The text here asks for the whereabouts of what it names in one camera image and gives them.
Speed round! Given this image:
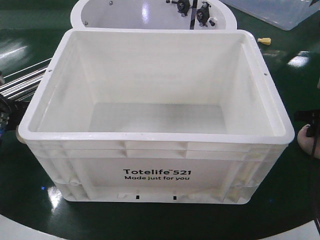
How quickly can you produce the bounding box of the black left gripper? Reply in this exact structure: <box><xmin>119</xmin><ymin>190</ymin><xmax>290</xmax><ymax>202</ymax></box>
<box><xmin>0</xmin><ymin>71</ymin><xmax>20</xmax><ymax>145</ymax></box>

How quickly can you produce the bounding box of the steel rods bundle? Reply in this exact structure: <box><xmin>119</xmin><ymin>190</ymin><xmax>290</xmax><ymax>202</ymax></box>
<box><xmin>0</xmin><ymin>58</ymin><xmax>52</xmax><ymax>101</ymax></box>

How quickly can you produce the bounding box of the black knob clamp left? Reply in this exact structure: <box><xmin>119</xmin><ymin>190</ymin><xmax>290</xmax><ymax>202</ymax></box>
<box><xmin>165</xmin><ymin>0</ymin><xmax>191</xmax><ymax>17</ymax></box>

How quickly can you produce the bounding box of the pink and cream ball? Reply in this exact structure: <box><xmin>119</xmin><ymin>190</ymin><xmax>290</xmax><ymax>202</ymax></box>
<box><xmin>297</xmin><ymin>124</ymin><xmax>320</xmax><ymax>159</ymax></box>

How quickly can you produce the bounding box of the black knob clamp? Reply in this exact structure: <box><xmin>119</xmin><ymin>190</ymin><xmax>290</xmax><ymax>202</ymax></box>
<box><xmin>165</xmin><ymin>0</ymin><xmax>191</xmax><ymax>17</ymax></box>
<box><xmin>196</xmin><ymin>1</ymin><xmax>216</xmax><ymax>27</ymax></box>

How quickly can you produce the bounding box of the clear plastic bin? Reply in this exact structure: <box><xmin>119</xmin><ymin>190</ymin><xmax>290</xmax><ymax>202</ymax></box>
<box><xmin>222</xmin><ymin>0</ymin><xmax>320</xmax><ymax>31</ymax></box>

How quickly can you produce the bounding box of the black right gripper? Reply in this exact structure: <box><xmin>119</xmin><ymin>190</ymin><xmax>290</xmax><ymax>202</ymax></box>
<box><xmin>294</xmin><ymin>109</ymin><xmax>320</xmax><ymax>137</ymax></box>

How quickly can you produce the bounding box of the white plastic storage crate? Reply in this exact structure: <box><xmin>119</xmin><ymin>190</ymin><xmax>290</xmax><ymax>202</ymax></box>
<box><xmin>18</xmin><ymin>28</ymin><xmax>295</xmax><ymax>205</ymax></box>

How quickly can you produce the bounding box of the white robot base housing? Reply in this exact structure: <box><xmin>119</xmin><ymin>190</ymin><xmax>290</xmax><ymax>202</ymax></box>
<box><xmin>70</xmin><ymin>0</ymin><xmax>237</xmax><ymax>30</ymax></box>

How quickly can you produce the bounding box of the black knob clamp right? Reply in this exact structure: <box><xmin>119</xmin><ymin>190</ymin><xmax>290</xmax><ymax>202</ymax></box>
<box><xmin>196</xmin><ymin>1</ymin><xmax>216</xmax><ymax>27</ymax></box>

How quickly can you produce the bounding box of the small yellow plug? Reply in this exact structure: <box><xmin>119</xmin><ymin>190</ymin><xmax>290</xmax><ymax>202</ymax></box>
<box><xmin>257</xmin><ymin>37</ymin><xmax>272</xmax><ymax>46</ymax></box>

